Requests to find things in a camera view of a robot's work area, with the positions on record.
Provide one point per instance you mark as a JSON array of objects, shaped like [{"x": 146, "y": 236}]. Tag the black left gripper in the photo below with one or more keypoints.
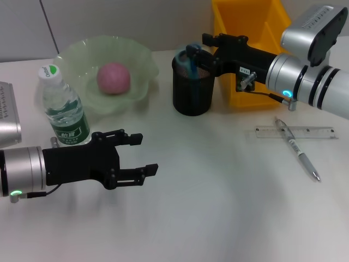
[{"x": 76, "y": 163}]

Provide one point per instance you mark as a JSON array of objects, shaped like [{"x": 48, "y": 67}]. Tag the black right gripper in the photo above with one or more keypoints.
[{"x": 245, "y": 60}]

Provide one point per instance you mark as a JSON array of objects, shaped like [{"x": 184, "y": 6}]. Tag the blue and teal scissors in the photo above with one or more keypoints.
[{"x": 188, "y": 65}]

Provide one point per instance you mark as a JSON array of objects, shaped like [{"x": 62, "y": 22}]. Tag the clear water bottle green label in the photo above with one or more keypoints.
[{"x": 62, "y": 109}]

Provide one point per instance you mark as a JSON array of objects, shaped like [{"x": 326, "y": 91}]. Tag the clear plastic ruler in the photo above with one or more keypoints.
[{"x": 313, "y": 132}]

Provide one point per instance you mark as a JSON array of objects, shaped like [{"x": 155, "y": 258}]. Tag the silver grey pen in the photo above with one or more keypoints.
[{"x": 305, "y": 161}]

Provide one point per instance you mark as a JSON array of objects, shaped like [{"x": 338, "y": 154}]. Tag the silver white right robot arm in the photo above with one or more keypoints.
[{"x": 327, "y": 87}]

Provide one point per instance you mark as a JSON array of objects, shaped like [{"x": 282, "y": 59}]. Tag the black mesh pen cup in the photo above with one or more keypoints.
[{"x": 191, "y": 101}]

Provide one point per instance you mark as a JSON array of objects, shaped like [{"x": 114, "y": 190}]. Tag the pink peach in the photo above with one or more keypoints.
[{"x": 114, "y": 78}]

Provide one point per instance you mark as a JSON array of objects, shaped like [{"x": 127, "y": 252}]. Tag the light green wavy fruit plate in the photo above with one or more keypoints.
[{"x": 122, "y": 54}]

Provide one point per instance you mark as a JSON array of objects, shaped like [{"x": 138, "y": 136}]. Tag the yellow plastic storage bin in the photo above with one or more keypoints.
[{"x": 245, "y": 16}]

